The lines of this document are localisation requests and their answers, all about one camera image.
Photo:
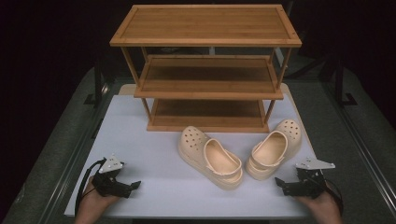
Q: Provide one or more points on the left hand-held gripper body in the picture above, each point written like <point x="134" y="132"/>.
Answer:
<point x="109" y="185"/>

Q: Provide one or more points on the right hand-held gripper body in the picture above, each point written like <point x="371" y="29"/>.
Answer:
<point x="309" y="185"/>

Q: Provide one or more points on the cream clog shoe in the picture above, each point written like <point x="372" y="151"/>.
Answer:
<point x="199" y="146"/>
<point x="269" y="152"/>

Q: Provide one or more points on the three-tier bamboo shoe rack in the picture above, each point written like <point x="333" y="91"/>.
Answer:
<point x="205" y="25"/>

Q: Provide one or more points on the person's left hand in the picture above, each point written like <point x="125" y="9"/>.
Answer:
<point x="91" y="205"/>

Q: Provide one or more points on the person's right hand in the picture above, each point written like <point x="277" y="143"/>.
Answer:
<point x="323" y="208"/>

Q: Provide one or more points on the black metal stand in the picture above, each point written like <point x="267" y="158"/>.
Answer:
<point x="340" y="84"/>
<point x="97" y="84"/>

